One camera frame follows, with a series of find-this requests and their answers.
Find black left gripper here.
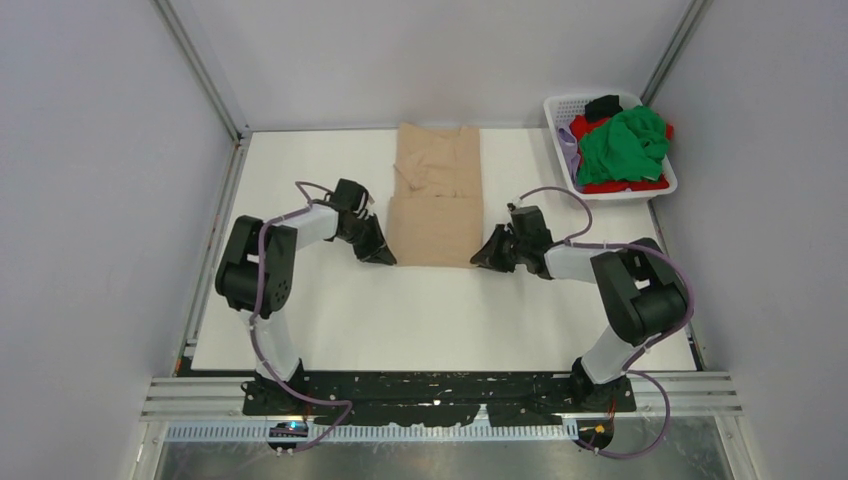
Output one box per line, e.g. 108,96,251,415
339,214,394,266

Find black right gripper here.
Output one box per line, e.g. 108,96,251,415
473,224,529,274

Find beige t shirt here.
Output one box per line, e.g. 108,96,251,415
387,123,484,269

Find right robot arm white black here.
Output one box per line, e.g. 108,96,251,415
470,206,691,411

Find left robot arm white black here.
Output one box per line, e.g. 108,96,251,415
214,179,397,414

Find lavender garment in basket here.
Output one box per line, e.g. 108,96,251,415
557,127,583,193

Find red t shirt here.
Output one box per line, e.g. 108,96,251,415
569,115,667,193

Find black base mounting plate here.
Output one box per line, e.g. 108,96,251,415
241,370,636,427

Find green t shirt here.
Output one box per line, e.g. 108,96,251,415
576,106,673,187

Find black garment in basket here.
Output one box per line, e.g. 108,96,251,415
584,94,623,123

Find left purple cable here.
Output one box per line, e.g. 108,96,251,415
248,180,356,455

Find white slotted cable duct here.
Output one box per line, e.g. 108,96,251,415
165,419,578,443

